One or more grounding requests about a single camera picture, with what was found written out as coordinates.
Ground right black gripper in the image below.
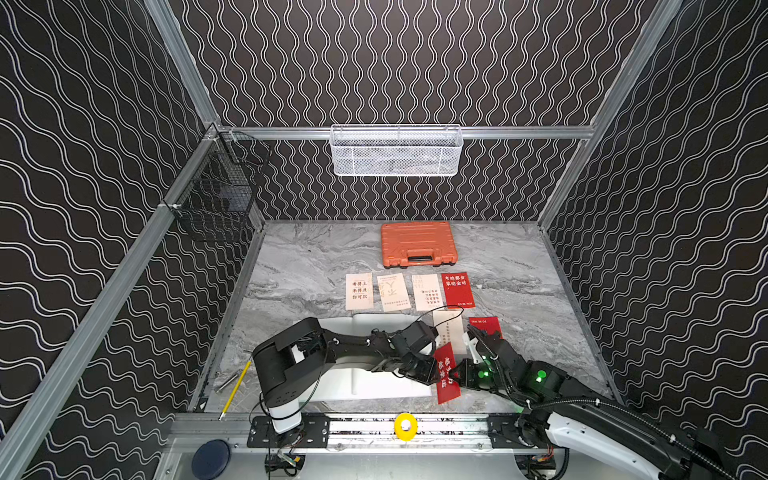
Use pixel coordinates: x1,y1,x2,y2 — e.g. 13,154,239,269
443,358,512,393

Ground red card gold characters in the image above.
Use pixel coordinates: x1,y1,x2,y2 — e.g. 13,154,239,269
434,343,461,405

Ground beige card vertical text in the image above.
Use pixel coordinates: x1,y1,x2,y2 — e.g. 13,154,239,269
432,309,467,356

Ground white photo album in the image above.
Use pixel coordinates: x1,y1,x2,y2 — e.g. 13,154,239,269
312,313,432,402

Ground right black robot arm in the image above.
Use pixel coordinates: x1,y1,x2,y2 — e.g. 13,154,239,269
436,326,735,479

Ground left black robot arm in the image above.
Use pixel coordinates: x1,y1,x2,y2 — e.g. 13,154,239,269
251,317,438,434

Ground red card right side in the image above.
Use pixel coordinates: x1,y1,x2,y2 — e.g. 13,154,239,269
469,317,503,337

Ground beige card gold characters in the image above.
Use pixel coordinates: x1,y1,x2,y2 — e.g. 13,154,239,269
377,273,411,312

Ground beige card small red text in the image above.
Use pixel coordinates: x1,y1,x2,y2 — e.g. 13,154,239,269
412,274,444,312

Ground red card top row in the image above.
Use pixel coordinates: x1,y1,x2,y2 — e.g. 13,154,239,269
441,272,476,309

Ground yellow tape roll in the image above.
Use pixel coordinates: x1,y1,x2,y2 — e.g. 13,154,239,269
394,413,418,442

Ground beige card red characters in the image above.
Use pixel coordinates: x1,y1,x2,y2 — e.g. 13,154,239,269
345,272,374,311

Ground orange plastic tool case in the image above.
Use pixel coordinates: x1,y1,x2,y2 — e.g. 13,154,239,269
381,221,459,269

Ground yellow pencil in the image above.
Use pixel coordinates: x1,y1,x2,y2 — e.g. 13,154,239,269
218,359,252,421

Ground dark blue round disc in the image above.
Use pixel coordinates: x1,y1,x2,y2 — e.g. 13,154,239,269
191,439,231,480

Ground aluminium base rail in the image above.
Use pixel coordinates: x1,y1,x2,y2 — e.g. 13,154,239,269
170,413,556,453

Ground white wire mesh basket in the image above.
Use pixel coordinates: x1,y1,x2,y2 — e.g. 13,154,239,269
329,124,464,177

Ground black wire mesh basket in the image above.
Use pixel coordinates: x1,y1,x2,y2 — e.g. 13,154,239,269
170,138,254,244

